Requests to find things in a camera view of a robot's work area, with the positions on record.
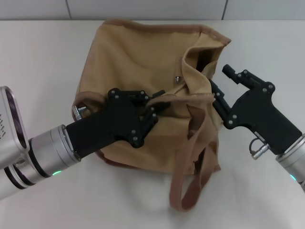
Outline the khaki canvas food bag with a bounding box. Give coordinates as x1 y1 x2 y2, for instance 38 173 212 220
71 19 232 212

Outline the right gripper cable with connector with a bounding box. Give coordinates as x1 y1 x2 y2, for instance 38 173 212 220
249 137 270 159

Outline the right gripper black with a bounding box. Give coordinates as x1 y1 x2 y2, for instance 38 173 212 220
208 64 303 155

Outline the gripper cable with connector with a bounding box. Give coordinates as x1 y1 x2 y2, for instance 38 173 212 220
249 137 270 159
72 104 86 120

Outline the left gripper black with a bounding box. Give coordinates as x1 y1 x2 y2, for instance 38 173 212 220
65 88 172 158

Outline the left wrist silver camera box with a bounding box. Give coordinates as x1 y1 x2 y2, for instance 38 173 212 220
0 85 31 167

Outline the left gripper cable with connector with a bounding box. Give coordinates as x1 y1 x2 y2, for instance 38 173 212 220
72 104 86 120

